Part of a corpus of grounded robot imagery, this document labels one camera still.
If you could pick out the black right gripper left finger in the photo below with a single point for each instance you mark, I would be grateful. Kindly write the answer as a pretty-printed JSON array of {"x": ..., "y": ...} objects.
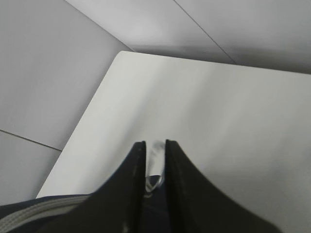
[{"x": 116, "y": 206}]

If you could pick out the navy insulated lunch bag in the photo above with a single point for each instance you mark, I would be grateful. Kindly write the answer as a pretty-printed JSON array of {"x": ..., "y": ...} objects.
[{"x": 33, "y": 216}]

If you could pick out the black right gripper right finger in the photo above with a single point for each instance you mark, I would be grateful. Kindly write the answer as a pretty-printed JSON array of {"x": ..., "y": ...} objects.
[{"x": 195, "y": 205}]

